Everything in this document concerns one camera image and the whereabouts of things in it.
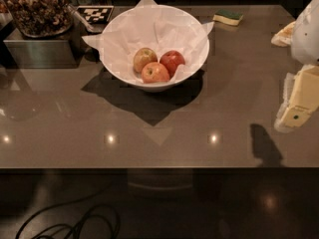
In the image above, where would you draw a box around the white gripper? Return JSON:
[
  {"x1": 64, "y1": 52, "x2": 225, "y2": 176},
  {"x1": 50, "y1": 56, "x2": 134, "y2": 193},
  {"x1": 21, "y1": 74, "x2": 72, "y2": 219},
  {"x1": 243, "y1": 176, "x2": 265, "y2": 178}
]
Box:
[{"x1": 274, "y1": 0, "x2": 319, "y2": 133}]

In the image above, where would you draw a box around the yellow-green apple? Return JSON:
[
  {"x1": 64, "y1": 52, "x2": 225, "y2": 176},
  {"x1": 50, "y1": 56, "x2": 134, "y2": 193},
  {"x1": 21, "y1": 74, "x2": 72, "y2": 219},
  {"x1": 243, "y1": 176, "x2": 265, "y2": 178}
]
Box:
[{"x1": 134, "y1": 48, "x2": 158, "y2": 73}]

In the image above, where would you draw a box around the dark red apple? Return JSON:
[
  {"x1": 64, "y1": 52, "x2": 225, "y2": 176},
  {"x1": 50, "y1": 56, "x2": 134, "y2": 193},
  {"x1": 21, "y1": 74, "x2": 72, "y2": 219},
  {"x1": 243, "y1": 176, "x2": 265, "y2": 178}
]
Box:
[{"x1": 159, "y1": 50, "x2": 185, "y2": 78}]

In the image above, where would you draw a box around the orange-red front apple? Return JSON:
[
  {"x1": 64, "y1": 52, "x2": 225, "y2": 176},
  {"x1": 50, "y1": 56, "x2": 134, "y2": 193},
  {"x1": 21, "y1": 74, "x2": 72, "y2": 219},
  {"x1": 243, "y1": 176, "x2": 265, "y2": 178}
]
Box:
[{"x1": 142, "y1": 62, "x2": 170, "y2": 84}]

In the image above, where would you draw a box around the white bowl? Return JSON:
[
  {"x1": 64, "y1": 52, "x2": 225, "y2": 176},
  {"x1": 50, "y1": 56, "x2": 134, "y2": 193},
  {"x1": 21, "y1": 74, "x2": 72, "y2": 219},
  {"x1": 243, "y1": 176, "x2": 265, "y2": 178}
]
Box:
[{"x1": 99, "y1": 4, "x2": 210, "y2": 93}]

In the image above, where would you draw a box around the yellow green sponge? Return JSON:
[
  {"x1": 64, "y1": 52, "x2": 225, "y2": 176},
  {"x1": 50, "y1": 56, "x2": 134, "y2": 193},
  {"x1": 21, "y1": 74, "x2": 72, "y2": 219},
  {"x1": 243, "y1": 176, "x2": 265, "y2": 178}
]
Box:
[{"x1": 213, "y1": 9, "x2": 243, "y2": 26}]

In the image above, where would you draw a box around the white paper liner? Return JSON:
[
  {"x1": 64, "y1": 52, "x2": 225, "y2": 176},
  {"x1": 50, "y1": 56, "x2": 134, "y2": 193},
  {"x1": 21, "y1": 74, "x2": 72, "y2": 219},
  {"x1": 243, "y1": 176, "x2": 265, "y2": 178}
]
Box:
[{"x1": 81, "y1": 0, "x2": 215, "y2": 86}]

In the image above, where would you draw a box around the black white marker card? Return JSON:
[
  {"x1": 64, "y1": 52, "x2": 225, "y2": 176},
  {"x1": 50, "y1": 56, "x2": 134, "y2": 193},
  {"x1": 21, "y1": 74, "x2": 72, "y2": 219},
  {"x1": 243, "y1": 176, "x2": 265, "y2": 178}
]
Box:
[{"x1": 77, "y1": 5, "x2": 114, "y2": 24}]

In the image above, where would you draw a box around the metal box stand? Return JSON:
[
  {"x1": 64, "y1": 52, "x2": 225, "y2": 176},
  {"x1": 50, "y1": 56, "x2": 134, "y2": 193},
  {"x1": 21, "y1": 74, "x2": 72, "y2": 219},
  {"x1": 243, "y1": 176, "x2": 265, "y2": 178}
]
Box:
[{"x1": 4, "y1": 20, "x2": 86, "y2": 69}]

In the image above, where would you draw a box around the glass jar of nuts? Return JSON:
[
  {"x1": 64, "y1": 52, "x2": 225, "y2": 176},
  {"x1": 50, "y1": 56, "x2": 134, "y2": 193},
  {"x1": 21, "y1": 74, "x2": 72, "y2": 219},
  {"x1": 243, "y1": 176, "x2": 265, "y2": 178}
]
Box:
[{"x1": 2, "y1": 0, "x2": 73, "y2": 39}]

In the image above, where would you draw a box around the black floor cable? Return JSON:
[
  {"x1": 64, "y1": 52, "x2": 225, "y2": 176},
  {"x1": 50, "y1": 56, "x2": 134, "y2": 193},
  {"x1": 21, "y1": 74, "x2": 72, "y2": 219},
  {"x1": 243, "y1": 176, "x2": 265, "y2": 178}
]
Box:
[{"x1": 14, "y1": 182, "x2": 122, "y2": 239}]

